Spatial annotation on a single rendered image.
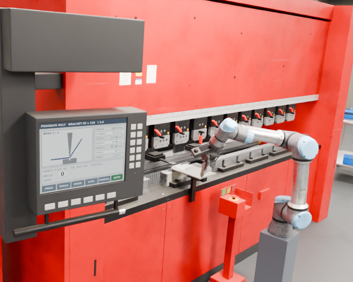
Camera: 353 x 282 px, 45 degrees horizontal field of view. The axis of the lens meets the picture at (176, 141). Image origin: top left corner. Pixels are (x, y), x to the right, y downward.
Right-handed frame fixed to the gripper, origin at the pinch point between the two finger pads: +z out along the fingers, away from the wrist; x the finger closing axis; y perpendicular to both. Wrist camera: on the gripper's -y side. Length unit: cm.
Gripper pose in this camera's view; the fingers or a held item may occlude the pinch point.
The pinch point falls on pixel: (194, 167)
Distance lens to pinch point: 232.0
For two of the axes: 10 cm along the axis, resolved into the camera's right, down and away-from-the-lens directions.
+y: 8.2, 0.2, 5.8
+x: -3.7, -7.5, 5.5
